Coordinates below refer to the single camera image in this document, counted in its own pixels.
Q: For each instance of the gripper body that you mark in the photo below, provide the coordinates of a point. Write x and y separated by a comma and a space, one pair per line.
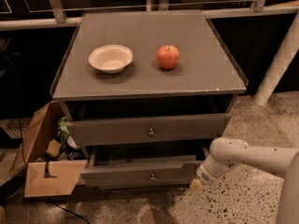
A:
203, 175

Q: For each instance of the grey drawer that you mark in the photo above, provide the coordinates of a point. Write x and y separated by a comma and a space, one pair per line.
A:
145, 165
148, 129

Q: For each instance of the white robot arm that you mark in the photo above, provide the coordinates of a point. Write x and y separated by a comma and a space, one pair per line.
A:
226, 153

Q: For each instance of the grey top drawer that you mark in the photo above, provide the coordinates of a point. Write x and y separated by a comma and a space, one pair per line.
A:
148, 129

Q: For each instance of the grey wooden drawer cabinet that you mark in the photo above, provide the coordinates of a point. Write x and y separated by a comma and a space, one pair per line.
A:
205, 81

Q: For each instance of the brown cardboard box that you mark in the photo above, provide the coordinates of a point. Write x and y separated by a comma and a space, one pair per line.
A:
45, 178

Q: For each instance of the red apple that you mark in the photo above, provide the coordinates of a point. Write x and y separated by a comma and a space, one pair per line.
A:
168, 57

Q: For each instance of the green chip bag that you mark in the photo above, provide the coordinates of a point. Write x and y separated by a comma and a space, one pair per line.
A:
62, 130

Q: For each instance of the yellow sponge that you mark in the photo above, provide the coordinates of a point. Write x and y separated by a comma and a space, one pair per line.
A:
53, 148

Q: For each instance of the white paper bowl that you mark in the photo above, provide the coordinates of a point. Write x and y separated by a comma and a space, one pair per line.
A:
111, 59

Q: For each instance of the black shoe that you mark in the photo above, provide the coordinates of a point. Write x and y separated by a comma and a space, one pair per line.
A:
10, 188

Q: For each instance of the white diagonal post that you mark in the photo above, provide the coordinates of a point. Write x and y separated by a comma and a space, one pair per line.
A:
282, 60

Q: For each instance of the metal window rail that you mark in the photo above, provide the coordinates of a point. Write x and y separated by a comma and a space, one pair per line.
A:
35, 14

